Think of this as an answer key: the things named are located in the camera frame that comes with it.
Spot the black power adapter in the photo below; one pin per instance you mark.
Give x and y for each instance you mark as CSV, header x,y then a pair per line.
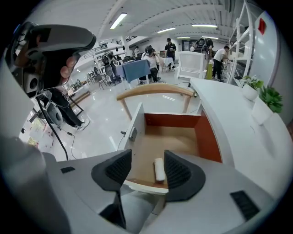
x,y
70,134

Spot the person's left hand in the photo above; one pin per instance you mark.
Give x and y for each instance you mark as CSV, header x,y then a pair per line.
x,y
67,68

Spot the white desk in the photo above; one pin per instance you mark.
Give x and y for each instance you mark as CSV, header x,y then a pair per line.
x,y
229,128

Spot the left hand-held gripper camera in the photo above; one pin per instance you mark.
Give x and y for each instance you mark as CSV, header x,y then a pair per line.
x,y
33,84

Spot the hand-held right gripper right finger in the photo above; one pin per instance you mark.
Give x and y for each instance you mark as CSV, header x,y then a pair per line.
x,y
206,182

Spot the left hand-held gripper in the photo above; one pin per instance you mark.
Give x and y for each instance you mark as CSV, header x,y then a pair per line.
x,y
23,52

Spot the pale clothed table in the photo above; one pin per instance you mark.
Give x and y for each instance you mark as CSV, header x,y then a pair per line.
x,y
167,61

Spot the white metal shelf rack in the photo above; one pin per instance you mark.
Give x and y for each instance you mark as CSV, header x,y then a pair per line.
x,y
237,34
98,66

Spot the white and brown drawer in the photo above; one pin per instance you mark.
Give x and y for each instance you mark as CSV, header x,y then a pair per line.
x,y
169,141

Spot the lime green bag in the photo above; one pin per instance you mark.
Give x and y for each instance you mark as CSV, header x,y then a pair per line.
x,y
209,70

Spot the blue clothed table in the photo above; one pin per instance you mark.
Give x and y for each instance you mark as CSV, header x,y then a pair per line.
x,y
135,68

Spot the dark green potted plant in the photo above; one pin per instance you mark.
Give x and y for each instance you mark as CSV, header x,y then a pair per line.
x,y
270,98

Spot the long ceiling light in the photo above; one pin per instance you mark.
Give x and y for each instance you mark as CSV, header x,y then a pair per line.
x,y
166,30
204,25
118,20

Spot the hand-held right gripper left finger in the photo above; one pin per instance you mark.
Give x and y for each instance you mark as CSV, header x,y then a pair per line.
x,y
107,169

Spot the grey refrigerator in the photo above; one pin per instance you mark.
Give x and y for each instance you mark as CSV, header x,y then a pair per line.
x,y
265,57

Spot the red diamond paper decoration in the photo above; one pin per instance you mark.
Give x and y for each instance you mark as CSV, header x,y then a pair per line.
x,y
262,26

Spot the pale leaved potted plant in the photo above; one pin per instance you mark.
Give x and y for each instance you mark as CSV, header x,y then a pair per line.
x,y
250,88

